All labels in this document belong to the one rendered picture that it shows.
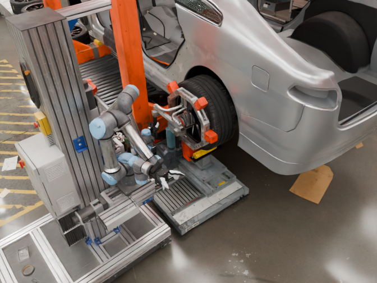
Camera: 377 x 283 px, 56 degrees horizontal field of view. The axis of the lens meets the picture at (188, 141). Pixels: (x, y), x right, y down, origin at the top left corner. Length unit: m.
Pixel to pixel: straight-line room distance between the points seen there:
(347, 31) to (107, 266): 3.07
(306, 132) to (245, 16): 0.91
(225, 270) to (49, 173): 1.63
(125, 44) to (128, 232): 1.55
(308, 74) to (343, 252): 1.72
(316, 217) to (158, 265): 1.53
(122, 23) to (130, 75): 0.45
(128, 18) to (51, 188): 1.39
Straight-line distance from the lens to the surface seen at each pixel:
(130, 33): 2.96
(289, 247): 3.34
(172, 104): 3.32
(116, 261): 2.99
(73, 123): 2.36
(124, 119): 2.27
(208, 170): 3.55
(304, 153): 2.63
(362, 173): 4.19
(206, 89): 2.97
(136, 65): 3.08
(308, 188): 3.83
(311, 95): 2.50
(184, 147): 3.33
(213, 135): 2.91
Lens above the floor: 2.70
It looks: 40 degrees down
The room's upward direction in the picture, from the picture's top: 2 degrees counter-clockwise
